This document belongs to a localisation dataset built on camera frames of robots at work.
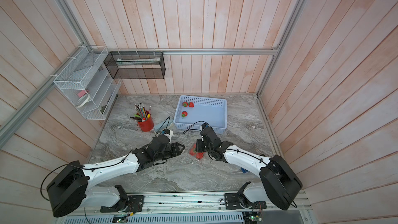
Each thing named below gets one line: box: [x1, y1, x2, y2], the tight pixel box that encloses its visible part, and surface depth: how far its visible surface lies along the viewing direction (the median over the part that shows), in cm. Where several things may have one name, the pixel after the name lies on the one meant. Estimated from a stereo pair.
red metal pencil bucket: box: [137, 116, 154, 133], surface depth 100 cm
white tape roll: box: [75, 93, 90, 108], surface depth 81 cm
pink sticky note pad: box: [77, 89, 87, 98], surface depth 83 cm
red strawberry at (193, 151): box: [189, 143, 197, 156], surface depth 90 cm
